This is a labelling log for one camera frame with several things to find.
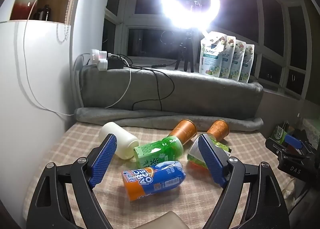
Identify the white plastic bottle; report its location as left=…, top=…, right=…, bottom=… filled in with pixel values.
left=99, top=122, right=140, bottom=160

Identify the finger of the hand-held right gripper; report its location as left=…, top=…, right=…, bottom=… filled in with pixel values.
left=265, top=138, right=288, bottom=156
left=284, top=133, right=313, bottom=152

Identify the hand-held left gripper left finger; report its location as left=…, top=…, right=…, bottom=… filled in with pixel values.
left=26, top=133, right=118, bottom=229

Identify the white green refill pouch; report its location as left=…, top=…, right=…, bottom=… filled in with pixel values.
left=229, top=40, right=247, bottom=81
left=219, top=35, right=237, bottom=78
left=199, top=32, right=227, bottom=76
left=239, top=44, right=255, bottom=83

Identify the checked table cloth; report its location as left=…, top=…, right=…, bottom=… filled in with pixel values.
left=22, top=121, right=293, bottom=229

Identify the long white cable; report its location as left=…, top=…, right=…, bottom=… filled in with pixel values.
left=23, top=0, right=75, bottom=117

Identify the brown paper cup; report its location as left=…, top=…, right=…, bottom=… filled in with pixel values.
left=169, top=119, right=198, bottom=149
left=206, top=120, right=230, bottom=144

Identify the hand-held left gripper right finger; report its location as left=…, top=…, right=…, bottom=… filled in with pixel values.
left=197, top=133, right=290, bottom=229

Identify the black tripod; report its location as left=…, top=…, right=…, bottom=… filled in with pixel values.
left=174, top=28, right=195, bottom=73

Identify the black power strip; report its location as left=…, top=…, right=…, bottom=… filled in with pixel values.
left=86, top=55, right=124, bottom=70

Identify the white bead cord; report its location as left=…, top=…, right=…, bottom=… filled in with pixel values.
left=55, top=0, right=84, bottom=44

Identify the black cable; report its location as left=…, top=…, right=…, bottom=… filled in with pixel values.
left=125, top=57, right=175, bottom=112

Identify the black shelf ornament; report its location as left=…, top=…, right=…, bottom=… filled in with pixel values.
left=32, top=5, right=50, bottom=22

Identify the ring light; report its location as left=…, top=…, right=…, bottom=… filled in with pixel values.
left=161, top=0, right=222, bottom=30

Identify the clear green snack packet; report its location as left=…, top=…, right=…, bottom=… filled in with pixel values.
left=186, top=136, right=232, bottom=169

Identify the grey blanket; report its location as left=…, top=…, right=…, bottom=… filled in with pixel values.
left=74, top=65, right=264, bottom=132

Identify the short white cable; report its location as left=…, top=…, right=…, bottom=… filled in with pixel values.
left=105, top=55, right=132, bottom=110

